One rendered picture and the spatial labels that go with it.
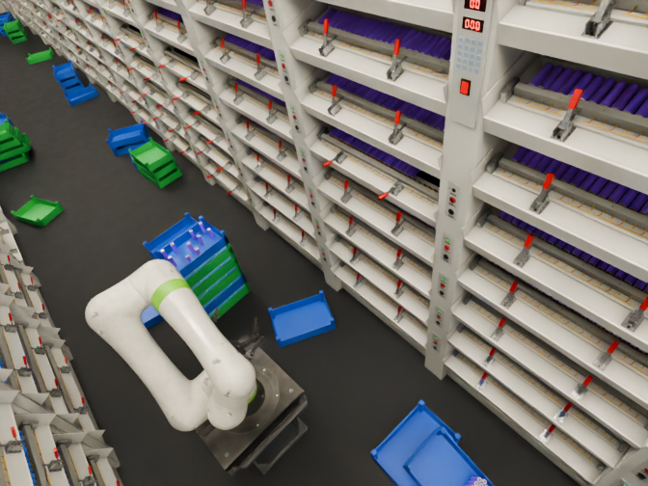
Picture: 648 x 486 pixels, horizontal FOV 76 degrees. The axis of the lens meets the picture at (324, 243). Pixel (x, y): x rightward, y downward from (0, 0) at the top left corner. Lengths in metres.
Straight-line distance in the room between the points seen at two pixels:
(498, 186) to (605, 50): 0.39
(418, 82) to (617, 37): 0.44
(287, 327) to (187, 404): 0.88
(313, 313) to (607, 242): 1.51
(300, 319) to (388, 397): 0.60
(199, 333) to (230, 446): 0.56
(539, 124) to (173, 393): 1.22
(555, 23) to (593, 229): 0.42
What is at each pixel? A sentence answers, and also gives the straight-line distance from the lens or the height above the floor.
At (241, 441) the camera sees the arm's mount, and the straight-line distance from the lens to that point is 1.61.
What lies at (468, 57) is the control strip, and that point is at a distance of 0.95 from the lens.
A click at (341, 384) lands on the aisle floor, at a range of 2.00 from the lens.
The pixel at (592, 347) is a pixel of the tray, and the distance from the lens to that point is 1.32.
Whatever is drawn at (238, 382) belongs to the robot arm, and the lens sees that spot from 1.10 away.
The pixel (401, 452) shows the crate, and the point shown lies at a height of 0.00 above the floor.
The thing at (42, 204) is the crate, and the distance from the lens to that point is 3.88.
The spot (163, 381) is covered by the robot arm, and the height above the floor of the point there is 0.69.
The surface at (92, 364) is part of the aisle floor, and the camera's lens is 2.55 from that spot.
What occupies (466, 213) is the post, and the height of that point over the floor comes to 1.03.
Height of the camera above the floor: 1.82
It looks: 47 degrees down
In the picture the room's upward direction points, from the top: 12 degrees counter-clockwise
